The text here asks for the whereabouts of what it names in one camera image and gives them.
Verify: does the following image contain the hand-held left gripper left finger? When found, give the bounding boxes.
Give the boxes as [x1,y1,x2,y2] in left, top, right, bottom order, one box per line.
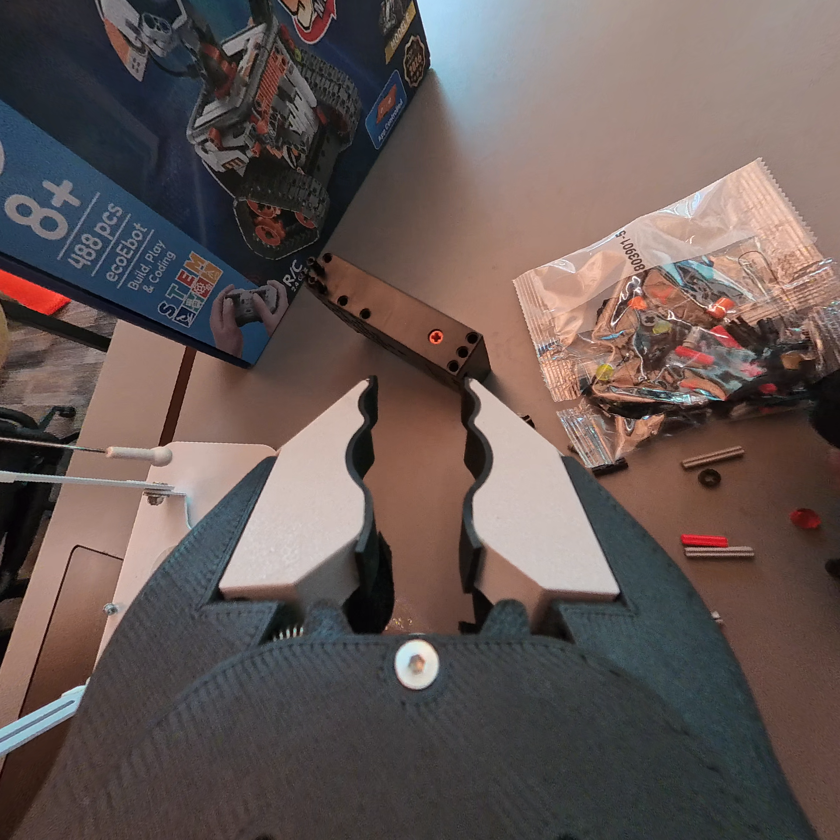
[218,376,395,634]

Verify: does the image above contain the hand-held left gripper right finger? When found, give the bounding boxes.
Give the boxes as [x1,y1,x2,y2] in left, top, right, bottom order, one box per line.
[459,377,624,634]

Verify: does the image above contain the black battery box block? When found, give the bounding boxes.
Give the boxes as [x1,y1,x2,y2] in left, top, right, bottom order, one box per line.
[305,252,492,393]

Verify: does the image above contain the grey desk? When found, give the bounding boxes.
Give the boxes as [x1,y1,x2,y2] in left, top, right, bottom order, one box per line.
[0,0,840,840]

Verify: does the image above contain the white book stand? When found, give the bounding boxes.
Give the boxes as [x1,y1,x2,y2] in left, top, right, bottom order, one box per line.
[0,443,277,756]

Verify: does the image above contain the clear bag of building parts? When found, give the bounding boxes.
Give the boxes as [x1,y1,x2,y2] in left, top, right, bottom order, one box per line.
[513,157,840,475]

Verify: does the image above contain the orange object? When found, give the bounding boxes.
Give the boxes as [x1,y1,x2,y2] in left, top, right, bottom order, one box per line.
[0,272,71,316]

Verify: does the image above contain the blue toy kit box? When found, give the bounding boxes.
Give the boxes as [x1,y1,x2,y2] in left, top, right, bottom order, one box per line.
[0,0,432,370]

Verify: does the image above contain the page holder wire white tip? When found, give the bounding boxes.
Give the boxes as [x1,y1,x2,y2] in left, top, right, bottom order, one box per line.
[0,434,173,467]

